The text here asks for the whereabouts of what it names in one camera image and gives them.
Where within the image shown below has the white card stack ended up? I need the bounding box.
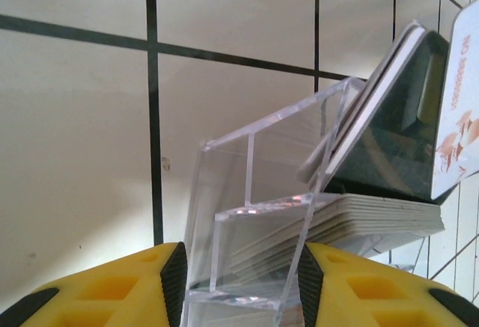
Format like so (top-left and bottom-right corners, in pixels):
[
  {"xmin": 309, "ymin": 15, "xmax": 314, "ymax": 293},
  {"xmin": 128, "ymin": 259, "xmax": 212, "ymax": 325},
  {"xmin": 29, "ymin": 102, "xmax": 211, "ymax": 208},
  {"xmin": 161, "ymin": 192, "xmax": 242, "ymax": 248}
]
[
  {"xmin": 230, "ymin": 191, "xmax": 446, "ymax": 287},
  {"xmin": 297, "ymin": 22, "xmax": 427, "ymax": 188}
]

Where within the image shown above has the white card orange print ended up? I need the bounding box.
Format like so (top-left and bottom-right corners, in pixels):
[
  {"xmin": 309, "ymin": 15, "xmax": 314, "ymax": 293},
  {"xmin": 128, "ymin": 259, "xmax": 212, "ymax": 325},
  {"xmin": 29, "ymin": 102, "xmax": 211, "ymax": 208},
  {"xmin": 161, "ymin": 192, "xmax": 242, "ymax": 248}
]
[{"xmin": 430, "ymin": 0, "xmax": 479, "ymax": 201}]

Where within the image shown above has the black glossy card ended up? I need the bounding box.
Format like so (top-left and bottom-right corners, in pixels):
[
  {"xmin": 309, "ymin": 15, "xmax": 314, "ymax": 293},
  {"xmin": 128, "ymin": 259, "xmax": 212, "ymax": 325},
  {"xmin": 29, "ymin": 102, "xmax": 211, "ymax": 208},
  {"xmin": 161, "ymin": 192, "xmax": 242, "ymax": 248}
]
[{"xmin": 323, "ymin": 29, "xmax": 450, "ymax": 204}]

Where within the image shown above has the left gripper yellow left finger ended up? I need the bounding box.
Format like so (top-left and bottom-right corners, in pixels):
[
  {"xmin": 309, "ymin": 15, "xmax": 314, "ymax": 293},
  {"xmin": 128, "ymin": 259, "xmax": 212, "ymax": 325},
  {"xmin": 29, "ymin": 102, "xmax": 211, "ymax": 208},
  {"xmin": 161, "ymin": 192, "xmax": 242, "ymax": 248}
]
[{"xmin": 0, "ymin": 242, "xmax": 188, "ymax": 327}]

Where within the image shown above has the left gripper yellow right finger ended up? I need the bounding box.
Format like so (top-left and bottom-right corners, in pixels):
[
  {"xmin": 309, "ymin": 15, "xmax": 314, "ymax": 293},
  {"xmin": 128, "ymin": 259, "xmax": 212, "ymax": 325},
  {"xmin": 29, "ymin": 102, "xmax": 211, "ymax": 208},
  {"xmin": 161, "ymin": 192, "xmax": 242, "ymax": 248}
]
[{"xmin": 297, "ymin": 242, "xmax": 479, "ymax": 327}]

